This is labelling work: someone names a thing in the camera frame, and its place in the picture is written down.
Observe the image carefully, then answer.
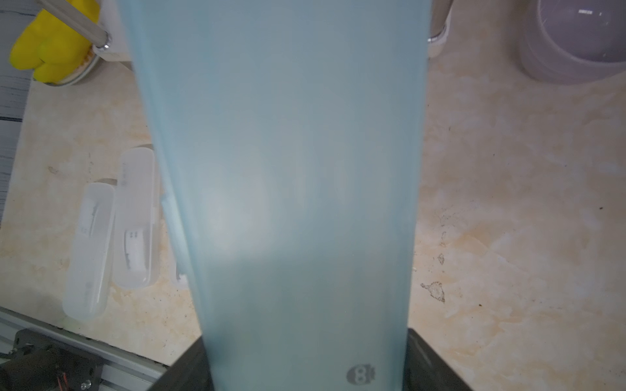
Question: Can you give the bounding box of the white two-tier shelf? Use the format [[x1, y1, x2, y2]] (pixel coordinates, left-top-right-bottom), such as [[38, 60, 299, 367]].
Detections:
[[38, 0, 453, 64]]

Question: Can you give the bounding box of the yellow toy banana bunch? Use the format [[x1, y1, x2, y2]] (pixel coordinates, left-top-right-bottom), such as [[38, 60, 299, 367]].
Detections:
[[9, 10, 95, 84]]

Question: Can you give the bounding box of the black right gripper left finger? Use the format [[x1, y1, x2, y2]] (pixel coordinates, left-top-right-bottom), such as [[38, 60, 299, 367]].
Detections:
[[148, 337, 215, 391]]

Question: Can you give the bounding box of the lilac ceramic bowl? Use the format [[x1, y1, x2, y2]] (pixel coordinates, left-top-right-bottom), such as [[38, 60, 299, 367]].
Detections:
[[518, 0, 625, 85]]

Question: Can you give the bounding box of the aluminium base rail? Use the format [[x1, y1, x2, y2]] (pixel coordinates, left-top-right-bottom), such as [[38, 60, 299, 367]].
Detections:
[[1, 308, 169, 390]]

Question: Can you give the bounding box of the decorated round plate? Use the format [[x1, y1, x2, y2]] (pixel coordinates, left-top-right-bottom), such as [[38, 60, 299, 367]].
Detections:
[[46, 52, 101, 87]]

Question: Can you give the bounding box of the clear pencil case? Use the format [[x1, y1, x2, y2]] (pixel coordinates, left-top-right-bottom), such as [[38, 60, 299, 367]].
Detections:
[[161, 194, 188, 290], [112, 146, 161, 290], [62, 182, 116, 323]]

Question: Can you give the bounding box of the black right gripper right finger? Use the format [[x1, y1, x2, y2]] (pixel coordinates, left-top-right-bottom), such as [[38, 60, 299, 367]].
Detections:
[[402, 328, 472, 391]]

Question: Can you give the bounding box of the blue pencil case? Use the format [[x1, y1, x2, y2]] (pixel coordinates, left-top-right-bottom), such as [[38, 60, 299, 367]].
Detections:
[[119, 1, 430, 390]]

